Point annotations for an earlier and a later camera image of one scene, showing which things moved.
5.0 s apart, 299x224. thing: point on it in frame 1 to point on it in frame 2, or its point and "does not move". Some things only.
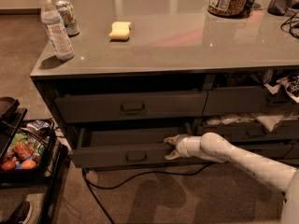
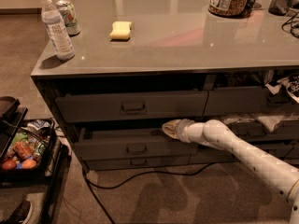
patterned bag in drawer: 291,83 does not move
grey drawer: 246,101 does not move
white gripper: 182,147 to 181,130
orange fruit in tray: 28,164 does not move
